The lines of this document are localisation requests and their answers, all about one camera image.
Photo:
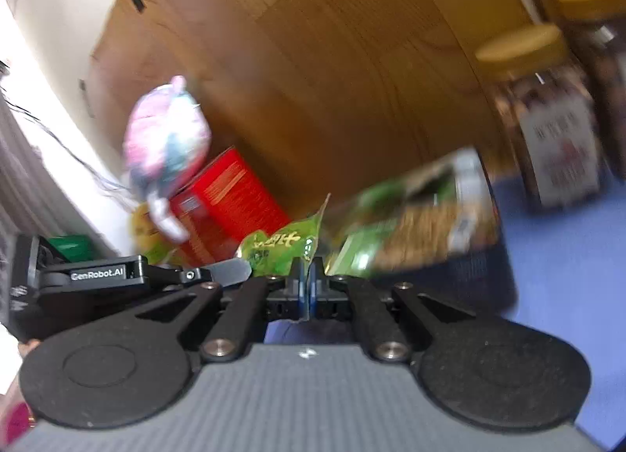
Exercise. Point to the black box with sheep picture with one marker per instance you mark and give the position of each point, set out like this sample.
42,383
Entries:
481,281

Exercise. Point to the grey curtain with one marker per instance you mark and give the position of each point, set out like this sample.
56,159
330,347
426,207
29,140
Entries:
29,188

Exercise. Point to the green object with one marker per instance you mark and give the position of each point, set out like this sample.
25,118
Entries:
71,246

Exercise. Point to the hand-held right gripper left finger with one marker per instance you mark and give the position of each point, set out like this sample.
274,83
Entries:
299,290

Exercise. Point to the clear nut jar gold lid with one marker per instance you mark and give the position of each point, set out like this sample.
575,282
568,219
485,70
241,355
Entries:
552,139
606,66

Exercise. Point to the blue printed cloth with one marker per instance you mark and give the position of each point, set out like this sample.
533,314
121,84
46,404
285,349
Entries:
562,286

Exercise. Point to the green serrated-edge packet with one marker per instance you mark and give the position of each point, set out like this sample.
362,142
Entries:
364,249

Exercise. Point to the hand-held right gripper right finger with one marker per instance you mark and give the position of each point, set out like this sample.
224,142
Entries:
318,290

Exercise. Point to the wooden panel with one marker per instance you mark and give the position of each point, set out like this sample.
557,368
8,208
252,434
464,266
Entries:
318,66

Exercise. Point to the yellow plush chick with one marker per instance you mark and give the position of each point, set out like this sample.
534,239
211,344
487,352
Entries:
142,232

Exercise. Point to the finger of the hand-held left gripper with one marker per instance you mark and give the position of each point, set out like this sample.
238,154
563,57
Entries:
195,276

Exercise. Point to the olive green snack packet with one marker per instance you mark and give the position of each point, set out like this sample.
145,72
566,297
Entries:
279,246

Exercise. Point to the red biscuit box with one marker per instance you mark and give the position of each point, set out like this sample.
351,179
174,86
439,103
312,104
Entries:
230,202

